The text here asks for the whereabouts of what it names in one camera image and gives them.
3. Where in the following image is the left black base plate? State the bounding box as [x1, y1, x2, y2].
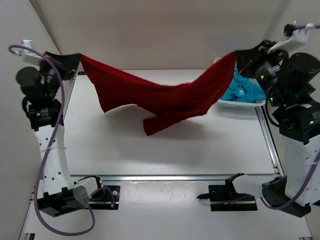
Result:
[89, 183, 121, 211]

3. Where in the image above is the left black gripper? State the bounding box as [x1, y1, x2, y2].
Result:
[39, 51, 83, 100]

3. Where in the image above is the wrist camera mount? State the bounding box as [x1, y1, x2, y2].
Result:
[267, 22, 320, 54]
[14, 39, 42, 66]

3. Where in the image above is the white plastic basket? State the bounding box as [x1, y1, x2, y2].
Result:
[213, 57, 266, 110]

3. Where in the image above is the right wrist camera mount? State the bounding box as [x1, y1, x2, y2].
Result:
[267, 22, 320, 54]

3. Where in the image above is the red t shirt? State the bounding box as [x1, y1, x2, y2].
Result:
[81, 52, 236, 136]

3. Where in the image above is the black label sticker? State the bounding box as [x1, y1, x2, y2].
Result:
[77, 71, 87, 76]

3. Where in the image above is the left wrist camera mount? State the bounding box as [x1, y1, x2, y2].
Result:
[14, 39, 42, 66]

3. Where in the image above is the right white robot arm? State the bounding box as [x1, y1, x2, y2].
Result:
[198, 40, 320, 217]

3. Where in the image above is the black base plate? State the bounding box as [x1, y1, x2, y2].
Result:
[196, 185, 258, 212]
[89, 183, 121, 211]

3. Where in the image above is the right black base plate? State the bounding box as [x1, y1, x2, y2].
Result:
[196, 185, 258, 212]

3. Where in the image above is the teal t shirt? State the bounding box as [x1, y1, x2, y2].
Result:
[220, 63, 266, 103]

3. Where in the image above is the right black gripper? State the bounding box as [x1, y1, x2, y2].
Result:
[232, 41, 284, 107]

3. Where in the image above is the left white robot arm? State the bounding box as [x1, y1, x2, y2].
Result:
[15, 52, 105, 217]

